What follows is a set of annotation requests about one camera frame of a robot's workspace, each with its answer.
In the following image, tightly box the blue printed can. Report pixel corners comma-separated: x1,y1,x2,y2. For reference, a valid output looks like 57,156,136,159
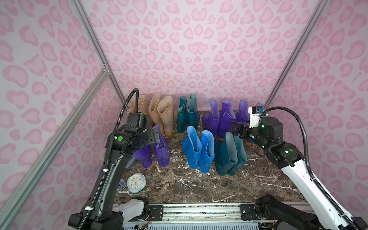
117,178,127,191

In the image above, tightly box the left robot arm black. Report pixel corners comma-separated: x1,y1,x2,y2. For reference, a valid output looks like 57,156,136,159
68,113,160,230

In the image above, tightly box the teal boot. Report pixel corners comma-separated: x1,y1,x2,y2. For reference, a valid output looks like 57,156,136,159
187,94,200,129
214,132,238,177
177,95,187,135
227,137,248,177

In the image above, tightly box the purple boot tip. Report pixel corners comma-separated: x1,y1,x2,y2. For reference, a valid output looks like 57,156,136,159
202,100,220,137

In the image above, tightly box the purple boot shaft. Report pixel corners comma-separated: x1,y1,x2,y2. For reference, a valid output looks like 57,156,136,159
217,100,236,139

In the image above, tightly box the aluminium diagonal brace left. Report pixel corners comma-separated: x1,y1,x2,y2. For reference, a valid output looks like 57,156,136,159
1,68,109,230

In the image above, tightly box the blue boot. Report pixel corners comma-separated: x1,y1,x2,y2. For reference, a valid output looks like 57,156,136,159
199,130,215,174
182,126,202,170

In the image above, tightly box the aluminium frame post left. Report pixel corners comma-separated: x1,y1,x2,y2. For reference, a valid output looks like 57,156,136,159
70,0,125,103

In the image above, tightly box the beige boot with paper stuffing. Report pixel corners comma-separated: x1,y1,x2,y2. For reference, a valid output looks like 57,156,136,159
157,96,174,136

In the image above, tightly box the aluminium frame post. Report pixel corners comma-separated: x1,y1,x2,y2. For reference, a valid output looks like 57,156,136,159
265,0,329,108
70,0,125,103

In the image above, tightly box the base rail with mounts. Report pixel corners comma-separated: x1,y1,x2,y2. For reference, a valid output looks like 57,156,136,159
112,202,317,230

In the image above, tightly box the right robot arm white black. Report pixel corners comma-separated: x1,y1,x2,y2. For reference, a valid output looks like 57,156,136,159
232,117,368,230

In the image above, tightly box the aluminium frame post right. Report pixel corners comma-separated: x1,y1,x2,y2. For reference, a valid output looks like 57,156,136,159
265,0,329,108

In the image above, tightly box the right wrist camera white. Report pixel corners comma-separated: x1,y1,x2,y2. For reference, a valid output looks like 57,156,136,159
248,106,263,128

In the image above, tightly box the mint alarm clock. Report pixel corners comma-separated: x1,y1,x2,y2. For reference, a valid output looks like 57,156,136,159
126,172,147,194

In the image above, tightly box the beige boot pair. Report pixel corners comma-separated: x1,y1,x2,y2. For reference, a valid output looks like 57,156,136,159
138,95,152,128
126,96,136,114

